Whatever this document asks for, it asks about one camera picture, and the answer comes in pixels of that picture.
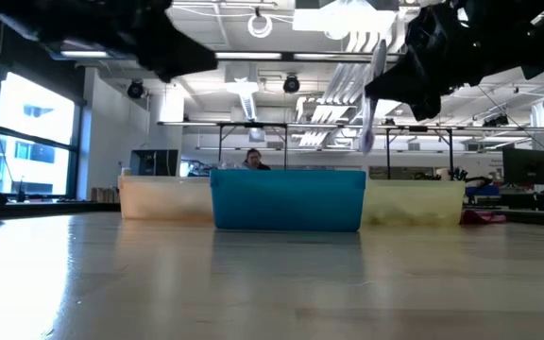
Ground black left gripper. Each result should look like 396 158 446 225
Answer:
54 0 217 83

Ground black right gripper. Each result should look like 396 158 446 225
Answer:
365 0 542 122

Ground purple toothbrush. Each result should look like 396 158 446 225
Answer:
359 40 389 155

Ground ceiling light strip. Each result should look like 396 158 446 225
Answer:
59 50 112 59
214 51 283 60

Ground black cabinet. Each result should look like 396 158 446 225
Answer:
128 148 179 178

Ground yellow plastic bin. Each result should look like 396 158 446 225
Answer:
361 178 467 226

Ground person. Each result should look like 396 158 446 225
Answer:
243 147 272 171

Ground blue storage crate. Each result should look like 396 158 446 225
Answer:
465 184 501 197

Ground orange plastic bin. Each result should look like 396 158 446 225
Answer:
118 176 216 221

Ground black computer monitor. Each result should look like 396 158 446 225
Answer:
501 146 544 186

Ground magenta cloth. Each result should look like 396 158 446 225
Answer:
460 210 508 226

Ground small teal plastic bin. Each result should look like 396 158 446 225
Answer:
209 168 367 232

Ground large window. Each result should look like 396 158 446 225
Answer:
0 70 84 199

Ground black background rig frame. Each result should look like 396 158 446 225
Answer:
217 121 290 171
383 125 456 180

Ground black ceiling camera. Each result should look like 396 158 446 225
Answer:
281 74 301 94
127 79 145 100

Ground white ceiling duct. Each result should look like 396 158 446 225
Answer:
224 60 262 123

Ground white cable coil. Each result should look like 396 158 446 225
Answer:
246 12 274 40

